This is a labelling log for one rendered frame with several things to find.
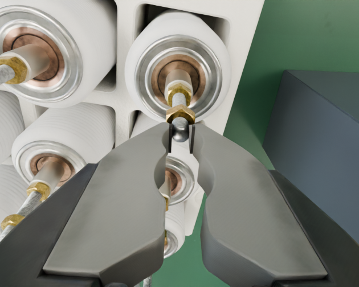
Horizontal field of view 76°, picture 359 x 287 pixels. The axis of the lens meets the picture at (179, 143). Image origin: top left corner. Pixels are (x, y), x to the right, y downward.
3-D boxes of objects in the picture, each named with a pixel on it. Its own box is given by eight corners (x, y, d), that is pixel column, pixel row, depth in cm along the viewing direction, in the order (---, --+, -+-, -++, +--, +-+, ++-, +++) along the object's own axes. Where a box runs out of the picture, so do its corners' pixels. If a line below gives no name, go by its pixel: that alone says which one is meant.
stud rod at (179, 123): (172, 81, 19) (172, 127, 12) (185, 82, 19) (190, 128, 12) (171, 93, 19) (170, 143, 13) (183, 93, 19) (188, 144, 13)
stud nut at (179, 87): (168, 81, 17) (168, 85, 16) (191, 83, 17) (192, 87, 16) (166, 105, 18) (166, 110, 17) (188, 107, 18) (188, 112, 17)
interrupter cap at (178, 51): (235, 49, 19) (237, 51, 18) (204, 127, 23) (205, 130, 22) (144, 20, 18) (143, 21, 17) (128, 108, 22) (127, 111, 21)
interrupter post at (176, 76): (195, 71, 20) (198, 83, 17) (187, 96, 21) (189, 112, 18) (168, 63, 19) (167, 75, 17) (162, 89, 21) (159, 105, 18)
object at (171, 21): (217, 19, 33) (253, 40, 18) (196, 81, 38) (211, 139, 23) (153, -3, 32) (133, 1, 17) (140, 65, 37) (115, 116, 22)
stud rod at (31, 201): (41, 178, 24) (-6, 244, 18) (45, 172, 24) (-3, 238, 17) (51, 183, 24) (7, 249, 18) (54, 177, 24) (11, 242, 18)
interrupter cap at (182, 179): (119, 190, 27) (118, 195, 27) (143, 143, 24) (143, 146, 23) (175, 209, 29) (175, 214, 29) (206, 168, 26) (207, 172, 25)
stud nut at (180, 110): (167, 102, 14) (166, 107, 13) (195, 104, 14) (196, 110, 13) (164, 130, 15) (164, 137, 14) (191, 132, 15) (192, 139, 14)
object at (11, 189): (31, 118, 42) (-53, 189, 27) (75, 151, 46) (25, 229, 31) (4, 147, 45) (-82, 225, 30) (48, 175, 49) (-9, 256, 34)
